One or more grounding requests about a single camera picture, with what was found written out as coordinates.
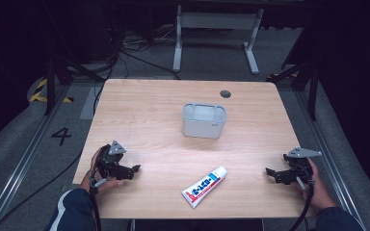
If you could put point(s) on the white toothpaste tube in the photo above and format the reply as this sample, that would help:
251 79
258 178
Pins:
204 187

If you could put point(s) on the grey table grommet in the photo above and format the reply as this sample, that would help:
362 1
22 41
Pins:
225 93

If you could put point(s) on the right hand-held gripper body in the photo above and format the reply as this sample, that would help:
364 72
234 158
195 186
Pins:
297 166

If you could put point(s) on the grey metal stand frame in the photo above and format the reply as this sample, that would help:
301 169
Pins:
216 38

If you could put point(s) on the black tripod stand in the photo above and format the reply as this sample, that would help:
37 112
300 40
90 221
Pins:
61 73
302 80

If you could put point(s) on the person's right hand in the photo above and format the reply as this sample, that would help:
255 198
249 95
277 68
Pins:
318 189

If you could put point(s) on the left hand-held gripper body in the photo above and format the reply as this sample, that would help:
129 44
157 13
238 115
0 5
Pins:
109 159

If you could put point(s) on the person's left hand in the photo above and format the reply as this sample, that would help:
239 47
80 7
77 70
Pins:
104 183

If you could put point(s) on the yellow black hazard tape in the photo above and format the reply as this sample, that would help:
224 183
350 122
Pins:
45 93

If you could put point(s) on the grey plastic organizer box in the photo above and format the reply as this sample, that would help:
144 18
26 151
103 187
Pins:
204 120

